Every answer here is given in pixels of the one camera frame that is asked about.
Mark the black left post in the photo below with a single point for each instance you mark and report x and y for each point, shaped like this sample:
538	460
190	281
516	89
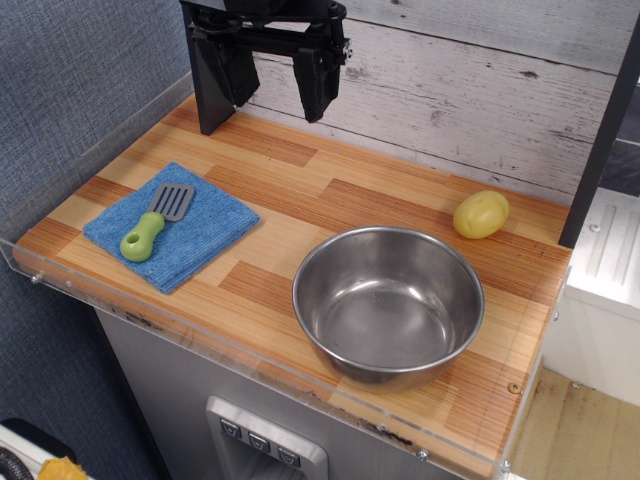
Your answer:
213	108

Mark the blue folded cloth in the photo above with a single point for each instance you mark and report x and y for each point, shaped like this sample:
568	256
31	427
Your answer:
214	220

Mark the black post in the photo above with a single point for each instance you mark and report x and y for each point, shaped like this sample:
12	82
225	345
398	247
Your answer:
213	108
612	119

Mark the yellow object at corner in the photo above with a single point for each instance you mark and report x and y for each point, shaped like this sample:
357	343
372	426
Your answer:
61	469

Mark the clear acrylic table guard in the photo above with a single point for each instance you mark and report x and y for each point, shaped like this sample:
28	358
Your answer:
465	422

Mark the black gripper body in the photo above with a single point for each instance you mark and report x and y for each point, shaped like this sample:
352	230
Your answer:
282	28

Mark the yellow plastic potato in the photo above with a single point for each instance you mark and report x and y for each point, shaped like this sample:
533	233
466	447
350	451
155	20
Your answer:
481	214

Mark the white ribbed appliance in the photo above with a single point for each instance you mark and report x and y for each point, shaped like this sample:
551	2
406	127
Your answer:
593	334

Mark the black right post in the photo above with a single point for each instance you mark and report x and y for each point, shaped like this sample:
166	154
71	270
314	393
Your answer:
612	119

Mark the green handled grey spatula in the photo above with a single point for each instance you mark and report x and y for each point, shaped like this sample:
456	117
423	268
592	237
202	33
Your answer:
169	203

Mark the grey cabinet with dispenser panel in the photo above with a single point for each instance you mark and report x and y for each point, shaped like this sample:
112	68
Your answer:
213	418

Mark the stainless steel bowl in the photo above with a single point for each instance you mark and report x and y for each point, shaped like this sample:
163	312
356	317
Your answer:
389	308

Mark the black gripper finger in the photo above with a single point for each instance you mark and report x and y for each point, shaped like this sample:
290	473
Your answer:
317	75
234	70

